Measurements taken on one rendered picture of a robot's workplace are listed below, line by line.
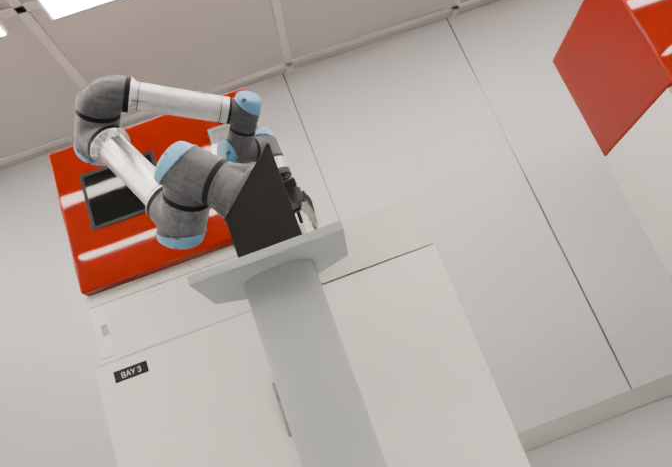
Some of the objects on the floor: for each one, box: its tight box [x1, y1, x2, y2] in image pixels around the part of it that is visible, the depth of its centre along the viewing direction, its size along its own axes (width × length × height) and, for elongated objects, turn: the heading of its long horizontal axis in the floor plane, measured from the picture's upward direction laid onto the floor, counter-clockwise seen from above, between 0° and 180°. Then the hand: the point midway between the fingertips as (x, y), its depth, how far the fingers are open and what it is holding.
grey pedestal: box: [187, 221, 388, 467], centre depth 117 cm, size 51×44×82 cm
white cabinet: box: [95, 244, 531, 467], centre depth 186 cm, size 64×96×82 cm, turn 43°
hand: (306, 230), depth 182 cm, fingers open, 5 cm apart
